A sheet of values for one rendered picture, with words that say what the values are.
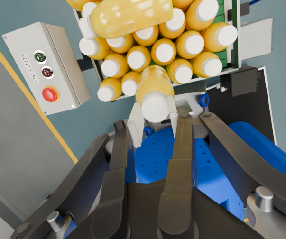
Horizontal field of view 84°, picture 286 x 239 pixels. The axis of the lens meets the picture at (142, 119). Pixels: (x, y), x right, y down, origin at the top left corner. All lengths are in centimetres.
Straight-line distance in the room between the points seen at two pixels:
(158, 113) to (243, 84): 36
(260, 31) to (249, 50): 6
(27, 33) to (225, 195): 55
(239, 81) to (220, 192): 30
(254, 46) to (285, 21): 108
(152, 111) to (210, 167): 22
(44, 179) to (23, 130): 72
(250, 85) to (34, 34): 55
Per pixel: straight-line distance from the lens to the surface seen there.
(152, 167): 41
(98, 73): 53
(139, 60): 40
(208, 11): 41
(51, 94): 45
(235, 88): 53
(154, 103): 21
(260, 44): 70
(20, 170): 267
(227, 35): 42
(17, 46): 49
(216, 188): 38
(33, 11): 181
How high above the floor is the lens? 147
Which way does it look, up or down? 66 degrees down
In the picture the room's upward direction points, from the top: 168 degrees counter-clockwise
